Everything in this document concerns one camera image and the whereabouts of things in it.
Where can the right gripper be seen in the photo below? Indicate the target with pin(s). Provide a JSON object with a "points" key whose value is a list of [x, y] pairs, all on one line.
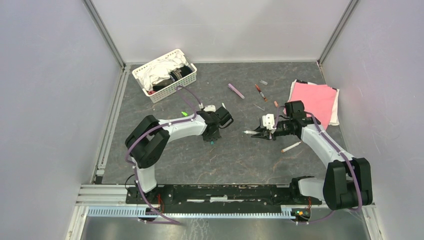
{"points": [[264, 134]]}

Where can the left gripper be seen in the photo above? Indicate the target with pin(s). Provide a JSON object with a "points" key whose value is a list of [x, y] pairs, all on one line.
{"points": [[215, 136]]}

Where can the teal white marker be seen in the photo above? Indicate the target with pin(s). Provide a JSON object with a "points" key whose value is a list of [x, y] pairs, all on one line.
{"points": [[250, 132]]}

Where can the purple pen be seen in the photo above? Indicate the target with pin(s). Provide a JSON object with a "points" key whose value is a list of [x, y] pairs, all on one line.
{"points": [[234, 89]]}

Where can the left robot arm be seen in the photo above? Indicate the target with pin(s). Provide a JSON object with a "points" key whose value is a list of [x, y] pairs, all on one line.
{"points": [[147, 142]]}

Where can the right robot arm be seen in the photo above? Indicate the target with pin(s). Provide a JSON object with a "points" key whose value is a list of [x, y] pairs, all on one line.
{"points": [[348, 180]]}

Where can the brown pen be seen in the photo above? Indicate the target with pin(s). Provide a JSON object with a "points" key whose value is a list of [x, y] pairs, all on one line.
{"points": [[261, 93]]}

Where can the dark cloth in basket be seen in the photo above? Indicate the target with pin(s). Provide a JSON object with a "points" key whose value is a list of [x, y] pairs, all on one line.
{"points": [[179, 73]]}

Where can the white cloth under pink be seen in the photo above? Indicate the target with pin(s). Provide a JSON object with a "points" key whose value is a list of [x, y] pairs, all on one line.
{"points": [[335, 112]]}

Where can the white plastic basket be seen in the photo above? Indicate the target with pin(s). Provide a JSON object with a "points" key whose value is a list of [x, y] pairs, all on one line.
{"points": [[166, 87]]}

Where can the white cloth in basket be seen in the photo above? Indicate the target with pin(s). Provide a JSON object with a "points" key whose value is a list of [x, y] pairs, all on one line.
{"points": [[159, 70]]}

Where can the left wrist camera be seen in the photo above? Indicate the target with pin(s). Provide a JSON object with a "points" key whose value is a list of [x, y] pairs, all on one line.
{"points": [[207, 108]]}

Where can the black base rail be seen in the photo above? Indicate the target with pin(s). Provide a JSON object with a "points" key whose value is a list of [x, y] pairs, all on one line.
{"points": [[219, 199]]}

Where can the white cable duct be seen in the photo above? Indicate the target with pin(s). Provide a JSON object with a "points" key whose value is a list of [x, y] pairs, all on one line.
{"points": [[141, 212]]}

